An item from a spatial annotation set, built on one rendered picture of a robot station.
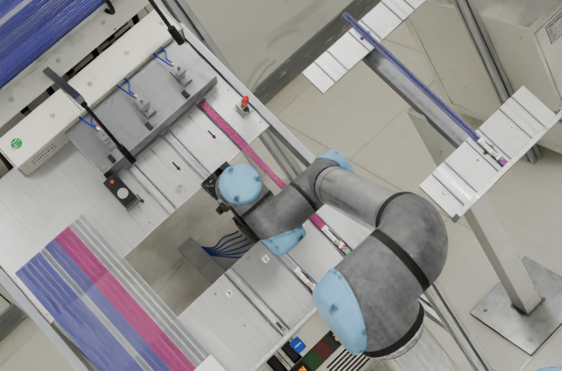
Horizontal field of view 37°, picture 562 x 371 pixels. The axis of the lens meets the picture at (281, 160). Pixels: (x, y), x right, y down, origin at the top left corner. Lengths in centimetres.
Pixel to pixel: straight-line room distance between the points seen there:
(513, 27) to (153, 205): 117
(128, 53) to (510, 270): 119
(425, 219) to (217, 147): 80
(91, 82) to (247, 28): 194
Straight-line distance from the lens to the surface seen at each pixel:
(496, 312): 259
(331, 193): 149
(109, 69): 194
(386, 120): 341
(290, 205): 157
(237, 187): 153
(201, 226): 244
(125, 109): 193
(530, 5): 253
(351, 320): 119
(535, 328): 252
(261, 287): 187
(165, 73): 194
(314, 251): 188
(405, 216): 124
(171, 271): 238
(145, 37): 196
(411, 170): 314
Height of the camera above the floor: 201
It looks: 35 degrees down
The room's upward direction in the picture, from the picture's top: 35 degrees counter-clockwise
